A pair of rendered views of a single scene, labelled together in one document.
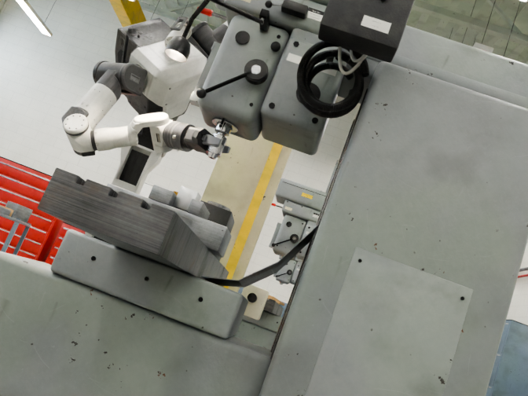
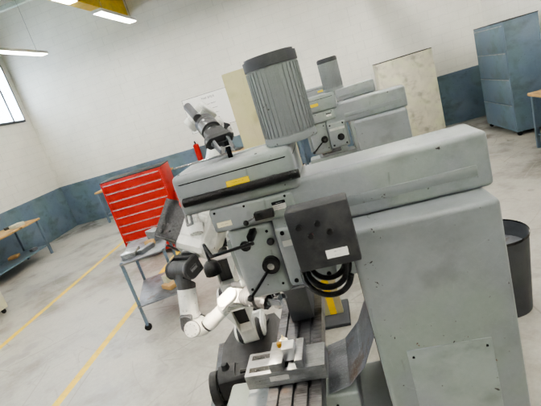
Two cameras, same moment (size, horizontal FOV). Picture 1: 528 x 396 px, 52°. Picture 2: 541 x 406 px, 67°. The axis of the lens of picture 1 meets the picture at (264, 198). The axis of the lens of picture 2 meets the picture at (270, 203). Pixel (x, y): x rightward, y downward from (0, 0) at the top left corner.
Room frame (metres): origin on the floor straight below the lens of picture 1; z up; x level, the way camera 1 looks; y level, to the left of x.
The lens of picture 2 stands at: (0.00, -0.08, 2.10)
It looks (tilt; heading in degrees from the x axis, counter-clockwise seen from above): 15 degrees down; 6
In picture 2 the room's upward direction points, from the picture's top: 17 degrees counter-clockwise
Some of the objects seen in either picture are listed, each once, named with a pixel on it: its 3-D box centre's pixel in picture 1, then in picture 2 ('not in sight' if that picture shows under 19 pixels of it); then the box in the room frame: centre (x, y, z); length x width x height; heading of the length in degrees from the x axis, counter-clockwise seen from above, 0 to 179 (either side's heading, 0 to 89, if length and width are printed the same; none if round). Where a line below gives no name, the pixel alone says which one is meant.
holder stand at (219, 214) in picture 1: (210, 232); (299, 292); (2.00, 0.14, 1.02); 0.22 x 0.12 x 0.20; 176
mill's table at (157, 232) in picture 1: (170, 252); (299, 370); (1.56, 0.20, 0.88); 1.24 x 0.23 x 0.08; 175
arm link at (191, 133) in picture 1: (193, 140); (261, 298); (1.64, 0.27, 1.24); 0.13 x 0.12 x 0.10; 150
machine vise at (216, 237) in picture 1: (170, 214); (286, 362); (1.51, 0.23, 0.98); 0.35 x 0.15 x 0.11; 85
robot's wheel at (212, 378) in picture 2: not in sight; (217, 387); (2.07, 0.80, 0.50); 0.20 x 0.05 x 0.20; 4
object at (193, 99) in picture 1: (208, 75); (239, 263); (1.60, 0.30, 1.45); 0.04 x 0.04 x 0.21; 85
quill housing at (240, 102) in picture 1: (245, 79); (262, 251); (1.59, 0.19, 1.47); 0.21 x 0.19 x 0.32; 175
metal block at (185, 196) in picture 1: (187, 200); (289, 350); (1.51, 0.20, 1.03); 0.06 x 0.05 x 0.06; 175
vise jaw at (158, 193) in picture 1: (166, 200); (278, 356); (1.51, 0.25, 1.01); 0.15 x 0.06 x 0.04; 175
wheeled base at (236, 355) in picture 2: not in sight; (253, 340); (2.33, 0.55, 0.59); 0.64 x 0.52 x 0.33; 4
